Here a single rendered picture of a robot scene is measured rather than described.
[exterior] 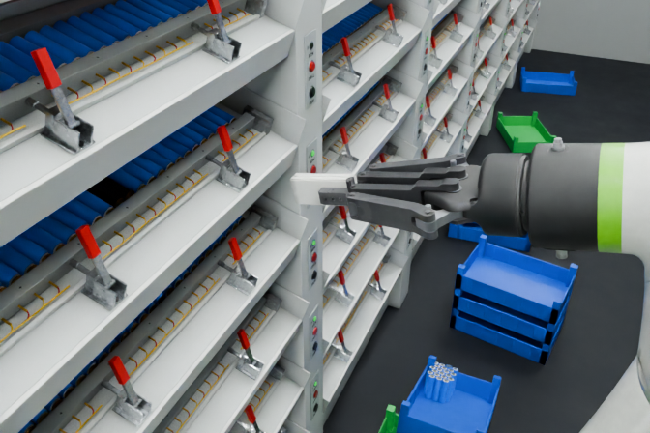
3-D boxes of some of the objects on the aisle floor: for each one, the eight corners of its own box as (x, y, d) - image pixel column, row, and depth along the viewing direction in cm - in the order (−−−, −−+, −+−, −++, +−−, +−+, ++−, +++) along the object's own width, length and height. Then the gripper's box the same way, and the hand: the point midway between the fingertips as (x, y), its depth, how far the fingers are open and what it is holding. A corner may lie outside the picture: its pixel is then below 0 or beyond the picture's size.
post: (408, 291, 211) (469, -399, 121) (398, 308, 203) (457, -413, 114) (353, 276, 218) (372, -388, 128) (342, 292, 210) (356, -400, 121)
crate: (425, 379, 178) (429, 354, 176) (496, 403, 171) (502, 376, 169) (395, 433, 151) (400, 403, 149) (479, 463, 144) (486, 432, 142)
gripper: (519, 273, 52) (274, 251, 62) (541, 197, 62) (327, 190, 73) (515, 192, 48) (256, 186, 59) (538, 127, 59) (314, 131, 69)
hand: (324, 188), depth 64 cm, fingers closed
